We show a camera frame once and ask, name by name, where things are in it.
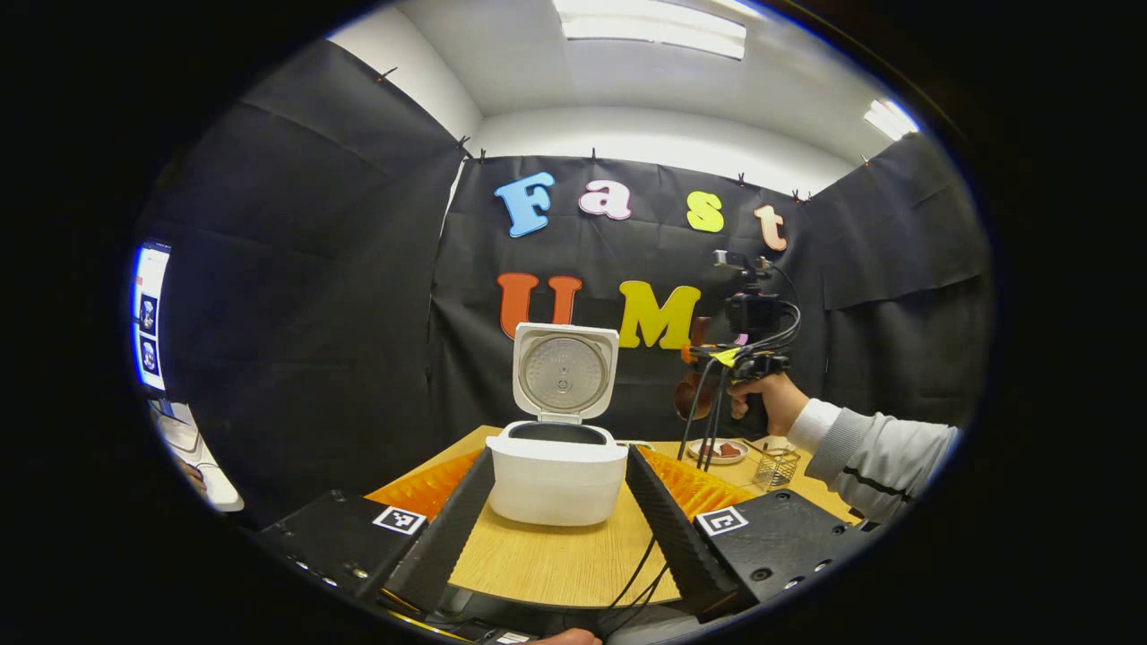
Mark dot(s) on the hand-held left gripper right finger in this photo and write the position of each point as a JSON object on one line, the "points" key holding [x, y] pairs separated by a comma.
{"points": [[681, 546]]}

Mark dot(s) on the small ceiling light panel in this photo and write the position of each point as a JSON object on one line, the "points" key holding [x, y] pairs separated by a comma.
{"points": [[892, 119]]}

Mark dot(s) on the computer monitor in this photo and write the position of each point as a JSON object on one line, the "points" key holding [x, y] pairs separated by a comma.
{"points": [[150, 313]]}

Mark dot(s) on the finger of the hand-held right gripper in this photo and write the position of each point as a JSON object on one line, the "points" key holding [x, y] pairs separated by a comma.
{"points": [[703, 355]]}

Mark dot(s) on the white rice cooker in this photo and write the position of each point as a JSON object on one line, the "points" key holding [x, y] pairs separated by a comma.
{"points": [[556, 484]]}

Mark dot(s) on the white round plate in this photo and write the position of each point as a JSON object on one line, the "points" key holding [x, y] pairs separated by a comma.
{"points": [[730, 460]]}

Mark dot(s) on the black backdrop cloth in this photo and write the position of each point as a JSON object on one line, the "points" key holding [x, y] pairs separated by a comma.
{"points": [[314, 313]]}

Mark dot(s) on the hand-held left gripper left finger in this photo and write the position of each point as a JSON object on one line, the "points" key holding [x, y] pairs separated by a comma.
{"points": [[448, 537]]}

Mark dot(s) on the wide ceiling light panel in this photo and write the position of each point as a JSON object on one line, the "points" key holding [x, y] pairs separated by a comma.
{"points": [[654, 27]]}

